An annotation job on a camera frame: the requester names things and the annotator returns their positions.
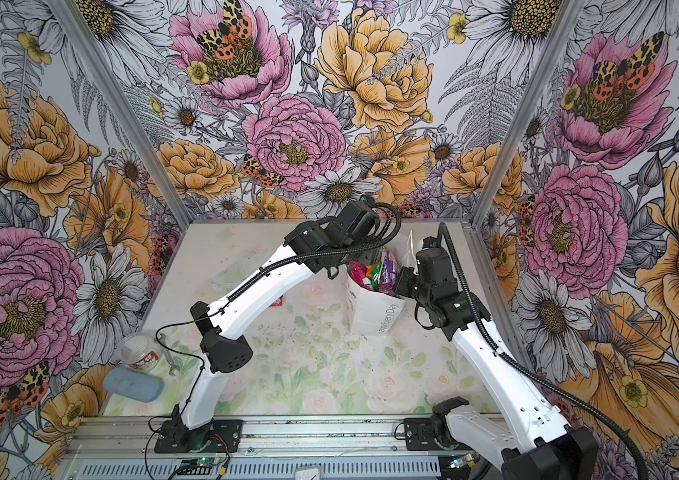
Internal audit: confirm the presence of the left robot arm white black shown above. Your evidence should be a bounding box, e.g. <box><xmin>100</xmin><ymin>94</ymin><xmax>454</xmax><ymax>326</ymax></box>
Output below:
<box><xmin>178</xmin><ymin>196</ymin><xmax>395</xmax><ymax>430</ymax></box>

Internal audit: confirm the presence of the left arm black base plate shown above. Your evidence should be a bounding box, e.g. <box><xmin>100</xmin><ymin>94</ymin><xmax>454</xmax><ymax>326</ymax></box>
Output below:
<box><xmin>154</xmin><ymin>419</ymin><xmax>243</xmax><ymax>454</ymax></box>

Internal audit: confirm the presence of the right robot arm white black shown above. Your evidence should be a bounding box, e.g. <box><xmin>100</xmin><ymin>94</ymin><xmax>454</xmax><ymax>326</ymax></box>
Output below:
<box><xmin>395</xmin><ymin>247</ymin><xmax>599</xmax><ymax>479</ymax></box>

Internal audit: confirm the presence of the white paper bag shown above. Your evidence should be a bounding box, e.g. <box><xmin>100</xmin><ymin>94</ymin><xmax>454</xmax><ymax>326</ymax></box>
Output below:
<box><xmin>344</xmin><ymin>230</ymin><xmax>421</xmax><ymax>337</ymax></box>

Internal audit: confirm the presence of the blue sponge block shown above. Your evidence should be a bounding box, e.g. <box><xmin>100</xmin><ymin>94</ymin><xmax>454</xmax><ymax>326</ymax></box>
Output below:
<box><xmin>102</xmin><ymin>367</ymin><xmax>163</xmax><ymax>403</ymax></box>

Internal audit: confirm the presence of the green Fox's spring tea bag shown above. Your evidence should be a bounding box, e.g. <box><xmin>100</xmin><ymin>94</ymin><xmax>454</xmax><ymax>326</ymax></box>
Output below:
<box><xmin>367</xmin><ymin>247</ymin><xmax>389</xmax><ymax>291</ymax></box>

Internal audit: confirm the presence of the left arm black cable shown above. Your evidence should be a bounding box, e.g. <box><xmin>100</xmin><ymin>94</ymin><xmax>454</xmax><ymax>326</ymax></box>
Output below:
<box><xmin>145</xmin><ymin>200</ymin><xmax>403</xmax><ymax>421</ymax></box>

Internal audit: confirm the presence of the green circuit board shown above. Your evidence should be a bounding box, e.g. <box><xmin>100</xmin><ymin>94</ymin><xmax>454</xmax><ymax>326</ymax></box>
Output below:
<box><xmin>175</xmin><ymin>459</ymin><xmax>221</xmax><ymax>478</ymax></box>
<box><xmin>449</xmin><ymin>453</ymin><xmax>477</xmax><ymax>469</ymax></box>

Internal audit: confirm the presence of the right green circuit board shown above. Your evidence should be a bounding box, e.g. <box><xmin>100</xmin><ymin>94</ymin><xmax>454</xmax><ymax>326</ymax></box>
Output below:
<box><xmin>449</xmin><ymin>453</ymin><xmax>477</xmax><ymax>469</ymax></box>

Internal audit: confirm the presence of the purple snack packet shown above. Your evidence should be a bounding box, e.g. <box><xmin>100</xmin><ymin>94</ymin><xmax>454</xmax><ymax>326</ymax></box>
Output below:
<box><xmin>379</xmin><ymin>250</ymin><xmax>399</xmax><ymax>296</ymax></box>

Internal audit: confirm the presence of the metal wrench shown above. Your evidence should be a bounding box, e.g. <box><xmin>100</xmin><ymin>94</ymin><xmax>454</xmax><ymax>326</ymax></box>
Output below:
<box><xmin>156</xmin><ymin>333</ymin><xmax>179</xmax><ymax>377</ymax></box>

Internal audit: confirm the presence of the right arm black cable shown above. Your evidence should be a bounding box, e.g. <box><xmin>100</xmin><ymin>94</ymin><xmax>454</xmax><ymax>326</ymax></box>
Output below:
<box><xmin>436</xmin><ymin>221</ymin><xmax>649</xmax><ymax>480</ymax></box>

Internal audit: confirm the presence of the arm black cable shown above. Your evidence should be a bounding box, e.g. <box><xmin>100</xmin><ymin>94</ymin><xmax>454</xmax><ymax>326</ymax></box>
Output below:
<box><xmin>436</xmin><ymin>221</ymin><xmax>649</xmax><ymax>480</ymax></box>
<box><xmin>145</xmin><ymin>200</ymin><xmax>403</xmax><ymax>421</ymax></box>

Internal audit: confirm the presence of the clear orange cracker packet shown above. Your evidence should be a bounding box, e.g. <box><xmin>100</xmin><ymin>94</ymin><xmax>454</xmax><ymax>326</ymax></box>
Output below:
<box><xmin>367</xmin><ymin>247</ymin><xmax>395</xmax><ymax>275</ymax></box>

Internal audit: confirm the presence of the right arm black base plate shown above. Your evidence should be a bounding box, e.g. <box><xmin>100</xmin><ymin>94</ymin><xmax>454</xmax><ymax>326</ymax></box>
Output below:
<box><xmin>395</xmin><ymin>417</ymin><xmax>473</xmax><ymax>452</ymax></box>

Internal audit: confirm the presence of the white vented cable tray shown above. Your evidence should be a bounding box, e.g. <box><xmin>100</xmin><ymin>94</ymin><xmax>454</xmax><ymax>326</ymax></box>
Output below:
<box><xmin>67</xmin><ymin>456</ymin><xmax>441</xmax><ymax>479</ymax></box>

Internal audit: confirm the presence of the pink chips bag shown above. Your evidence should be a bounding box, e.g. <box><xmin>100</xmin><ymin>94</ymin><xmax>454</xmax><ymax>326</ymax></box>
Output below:
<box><xmin>347</xmin><ymin>261</ymin><xmax>375</xmax><ymax>291</ymax></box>

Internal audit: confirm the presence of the aluminium mounting rail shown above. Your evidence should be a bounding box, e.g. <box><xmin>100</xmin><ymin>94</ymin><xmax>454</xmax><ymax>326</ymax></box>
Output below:
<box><xmin>62</xmin><ymin>414</ymin><xmax>411</xmax><ymax>461</ymax></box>

